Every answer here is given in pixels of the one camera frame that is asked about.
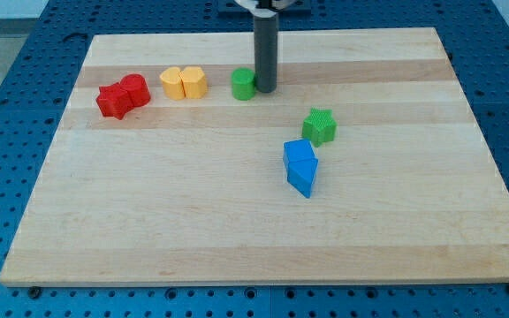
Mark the green star block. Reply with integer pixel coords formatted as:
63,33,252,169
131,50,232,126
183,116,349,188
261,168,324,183
301,108,337,147

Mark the red star block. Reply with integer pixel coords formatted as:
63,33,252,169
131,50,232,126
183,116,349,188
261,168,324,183
96,83,133,120

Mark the blue cube block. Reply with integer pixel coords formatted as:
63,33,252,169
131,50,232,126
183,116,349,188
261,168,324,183
283,139,316,168

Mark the blue triangle block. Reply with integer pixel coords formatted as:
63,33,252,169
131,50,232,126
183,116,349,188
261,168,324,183
285,158,319,199

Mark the green cylinder block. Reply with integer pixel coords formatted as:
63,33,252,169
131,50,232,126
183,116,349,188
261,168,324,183
231,67,256,101

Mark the yellow pentagon block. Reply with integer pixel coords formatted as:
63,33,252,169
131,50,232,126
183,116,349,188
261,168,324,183
180,66,208,99

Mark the yellow heart block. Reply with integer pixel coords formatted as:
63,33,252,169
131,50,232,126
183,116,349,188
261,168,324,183
159,66,186,101

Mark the wooden board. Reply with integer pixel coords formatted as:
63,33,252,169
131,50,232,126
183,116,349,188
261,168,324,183
0,27,509,287

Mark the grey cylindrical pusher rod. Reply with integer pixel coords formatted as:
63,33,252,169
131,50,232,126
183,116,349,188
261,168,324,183
253,9,278,93

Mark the red cylinder block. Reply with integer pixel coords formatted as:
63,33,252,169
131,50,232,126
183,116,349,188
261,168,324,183
120,73,151,108

